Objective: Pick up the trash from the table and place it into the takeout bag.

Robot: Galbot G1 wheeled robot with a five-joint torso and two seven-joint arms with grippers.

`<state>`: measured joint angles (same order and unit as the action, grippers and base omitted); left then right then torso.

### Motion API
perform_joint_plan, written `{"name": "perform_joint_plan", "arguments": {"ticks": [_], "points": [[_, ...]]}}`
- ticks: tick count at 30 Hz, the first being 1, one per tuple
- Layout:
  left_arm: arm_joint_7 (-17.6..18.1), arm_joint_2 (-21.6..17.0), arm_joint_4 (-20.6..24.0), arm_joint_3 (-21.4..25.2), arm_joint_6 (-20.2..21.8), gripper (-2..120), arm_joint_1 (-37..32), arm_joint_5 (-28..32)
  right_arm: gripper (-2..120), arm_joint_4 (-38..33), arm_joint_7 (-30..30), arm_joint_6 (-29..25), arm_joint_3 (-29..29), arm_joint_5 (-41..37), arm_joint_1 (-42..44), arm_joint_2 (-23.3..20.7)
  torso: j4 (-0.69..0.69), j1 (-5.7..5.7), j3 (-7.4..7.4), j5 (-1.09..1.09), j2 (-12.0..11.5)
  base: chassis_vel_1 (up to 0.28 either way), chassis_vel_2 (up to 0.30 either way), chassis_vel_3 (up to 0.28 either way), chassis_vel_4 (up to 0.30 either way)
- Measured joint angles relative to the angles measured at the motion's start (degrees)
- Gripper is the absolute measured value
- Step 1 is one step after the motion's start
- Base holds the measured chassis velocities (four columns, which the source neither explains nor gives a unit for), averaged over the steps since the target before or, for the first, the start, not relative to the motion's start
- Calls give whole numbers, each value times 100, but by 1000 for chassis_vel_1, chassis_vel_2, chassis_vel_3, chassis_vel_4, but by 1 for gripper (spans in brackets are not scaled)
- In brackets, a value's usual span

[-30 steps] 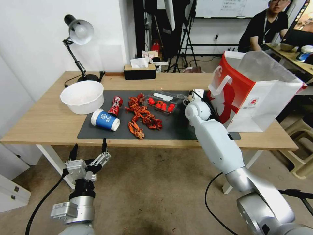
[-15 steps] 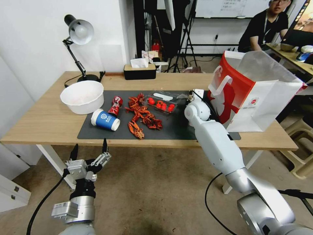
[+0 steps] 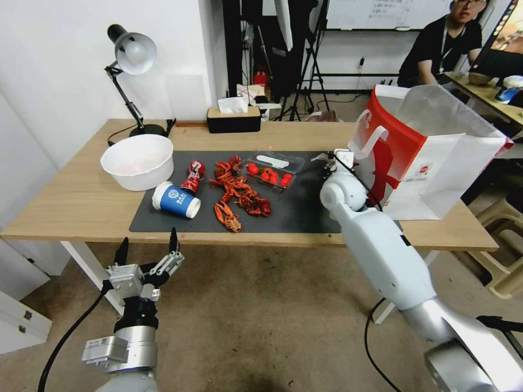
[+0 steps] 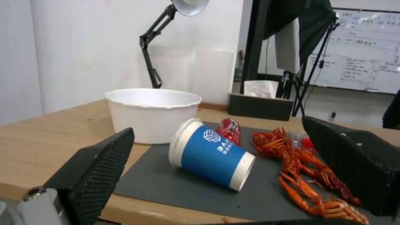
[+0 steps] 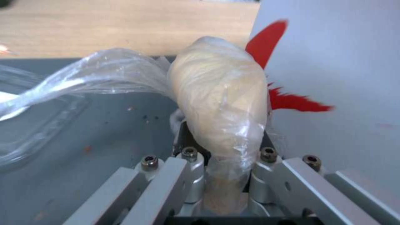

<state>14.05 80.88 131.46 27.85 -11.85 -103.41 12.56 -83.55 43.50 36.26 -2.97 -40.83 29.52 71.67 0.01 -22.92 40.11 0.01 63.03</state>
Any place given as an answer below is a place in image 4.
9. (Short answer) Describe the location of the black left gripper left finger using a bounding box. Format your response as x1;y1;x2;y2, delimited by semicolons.
17;127;136;225

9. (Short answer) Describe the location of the red crayfish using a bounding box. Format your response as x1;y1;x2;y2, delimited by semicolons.
250;127;370;223

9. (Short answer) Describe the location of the black photo light stand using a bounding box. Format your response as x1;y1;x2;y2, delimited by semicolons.
241;0;341;118

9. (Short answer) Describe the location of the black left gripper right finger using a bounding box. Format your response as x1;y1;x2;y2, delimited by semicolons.
302;116;400;217

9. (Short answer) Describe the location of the whiteboard with writing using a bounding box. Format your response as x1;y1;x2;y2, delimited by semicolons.
307;7;400;94

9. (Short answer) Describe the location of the clear plastic wrapper red print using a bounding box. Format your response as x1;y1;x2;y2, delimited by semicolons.
287;131;316;152

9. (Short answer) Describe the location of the black desk lamp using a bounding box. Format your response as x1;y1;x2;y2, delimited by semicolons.
139;0;210;89

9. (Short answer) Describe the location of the white round takeout bowl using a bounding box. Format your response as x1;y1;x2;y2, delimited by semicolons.
104;88;203;145

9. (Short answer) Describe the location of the blue and white paper cup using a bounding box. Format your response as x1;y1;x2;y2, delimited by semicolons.
168;118;256;193

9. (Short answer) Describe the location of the dark grey table mat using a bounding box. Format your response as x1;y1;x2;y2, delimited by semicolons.
113;122;400;223

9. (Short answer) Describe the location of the red crumpled foil wrapper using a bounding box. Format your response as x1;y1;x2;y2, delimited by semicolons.
216;118;242;146

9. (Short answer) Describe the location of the dark tissue box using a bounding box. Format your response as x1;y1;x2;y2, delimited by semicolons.
228;92;294;121

